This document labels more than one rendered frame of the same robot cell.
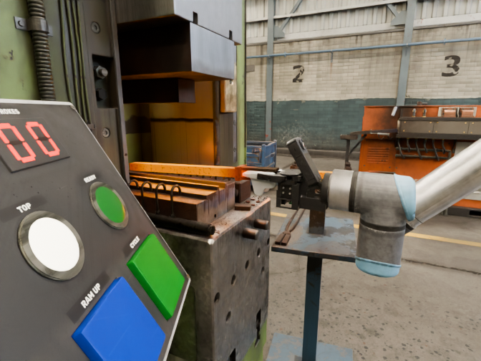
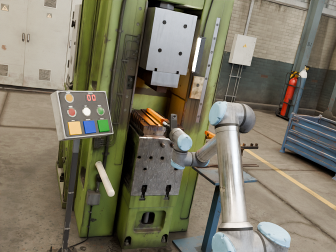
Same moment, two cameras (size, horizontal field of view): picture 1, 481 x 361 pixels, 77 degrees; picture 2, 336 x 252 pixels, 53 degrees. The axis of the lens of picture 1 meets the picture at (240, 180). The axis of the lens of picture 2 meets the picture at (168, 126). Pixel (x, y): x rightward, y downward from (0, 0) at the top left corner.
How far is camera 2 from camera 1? 1.84 m
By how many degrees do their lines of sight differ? 40
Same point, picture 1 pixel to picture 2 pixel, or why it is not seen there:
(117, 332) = (87, 124)
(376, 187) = (176, 135)
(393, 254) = (175, 159)
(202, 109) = (183, 94)
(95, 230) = (94, 113)
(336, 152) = not seen: outside the picture
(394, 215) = (176, 146)
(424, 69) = not seen: outside the picture
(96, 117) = (125, 91)
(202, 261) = (137, 143)
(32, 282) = (81, 113)
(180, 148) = (175, 108)
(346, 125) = not seen: outside the picture
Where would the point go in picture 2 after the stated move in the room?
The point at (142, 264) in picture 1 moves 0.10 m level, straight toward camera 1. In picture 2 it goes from (99, 121) to (89, 124)
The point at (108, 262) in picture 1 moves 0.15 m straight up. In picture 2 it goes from (93, 118) to (96, 93)
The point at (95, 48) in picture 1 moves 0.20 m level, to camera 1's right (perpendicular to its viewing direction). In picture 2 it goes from (129, 73) to (149, 80)
